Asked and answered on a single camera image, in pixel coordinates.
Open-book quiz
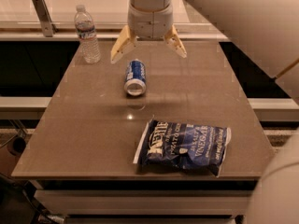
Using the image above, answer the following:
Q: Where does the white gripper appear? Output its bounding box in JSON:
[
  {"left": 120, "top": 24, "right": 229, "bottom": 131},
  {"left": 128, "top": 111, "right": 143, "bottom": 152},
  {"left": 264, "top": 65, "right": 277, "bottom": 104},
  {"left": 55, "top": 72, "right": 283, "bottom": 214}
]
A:
[{"left": 110, "top": 5, "right": 187, "bottom": 63}]

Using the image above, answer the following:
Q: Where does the blue pepsi can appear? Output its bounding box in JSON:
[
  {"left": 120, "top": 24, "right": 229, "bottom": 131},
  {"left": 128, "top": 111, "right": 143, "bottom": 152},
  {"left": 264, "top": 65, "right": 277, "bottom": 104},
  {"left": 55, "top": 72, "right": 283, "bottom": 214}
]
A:
[{"left": 124, "top": 60, "right": 147, "bottom": 96}]

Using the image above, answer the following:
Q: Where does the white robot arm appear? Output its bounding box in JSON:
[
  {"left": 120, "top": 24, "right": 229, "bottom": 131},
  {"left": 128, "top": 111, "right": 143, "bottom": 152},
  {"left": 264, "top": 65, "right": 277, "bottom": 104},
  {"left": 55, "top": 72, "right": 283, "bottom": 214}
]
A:
[{"left": 110, "top": 0, "right": 299, "bottom": 224}]

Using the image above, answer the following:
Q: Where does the clear plastic water bottle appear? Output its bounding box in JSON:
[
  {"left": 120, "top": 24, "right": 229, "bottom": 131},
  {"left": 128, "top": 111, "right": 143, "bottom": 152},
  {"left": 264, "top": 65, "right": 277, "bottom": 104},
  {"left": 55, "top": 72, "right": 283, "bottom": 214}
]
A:
[{"left": 74, "top": 5, "right": 101, "bottom": 63}]

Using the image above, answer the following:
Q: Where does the blue kettle chips bag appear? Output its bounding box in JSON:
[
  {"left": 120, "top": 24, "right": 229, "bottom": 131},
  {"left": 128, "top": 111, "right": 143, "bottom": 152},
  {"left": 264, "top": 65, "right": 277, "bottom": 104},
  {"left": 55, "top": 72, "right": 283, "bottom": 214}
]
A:
[{"left": 133, "top": 119, "right": 232, "bottom": 176}]

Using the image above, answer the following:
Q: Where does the left metal railing bracket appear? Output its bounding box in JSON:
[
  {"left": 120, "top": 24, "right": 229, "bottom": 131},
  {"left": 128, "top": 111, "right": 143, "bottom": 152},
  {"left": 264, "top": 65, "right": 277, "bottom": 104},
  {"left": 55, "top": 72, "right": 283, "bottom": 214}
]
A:
[{"left": 32, "top": 0, "right": 56, "bottom": 37}]

